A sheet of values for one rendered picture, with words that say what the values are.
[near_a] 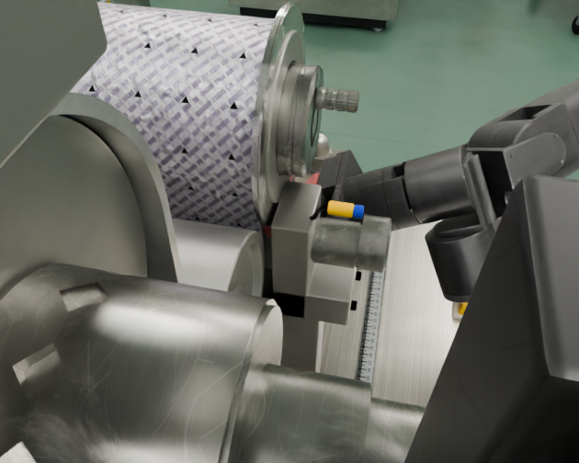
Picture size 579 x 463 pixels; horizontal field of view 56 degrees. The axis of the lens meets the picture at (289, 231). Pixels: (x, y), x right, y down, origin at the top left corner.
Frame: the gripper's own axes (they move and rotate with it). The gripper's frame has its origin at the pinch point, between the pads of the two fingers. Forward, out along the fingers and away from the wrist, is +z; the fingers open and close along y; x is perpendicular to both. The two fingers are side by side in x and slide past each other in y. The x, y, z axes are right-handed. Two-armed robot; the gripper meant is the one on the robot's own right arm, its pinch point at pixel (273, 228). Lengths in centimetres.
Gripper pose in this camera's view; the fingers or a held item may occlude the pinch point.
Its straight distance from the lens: 54.3
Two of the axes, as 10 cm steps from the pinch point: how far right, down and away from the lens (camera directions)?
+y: 2.0, -7.1, 6.8
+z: -8.6, 2.1, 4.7
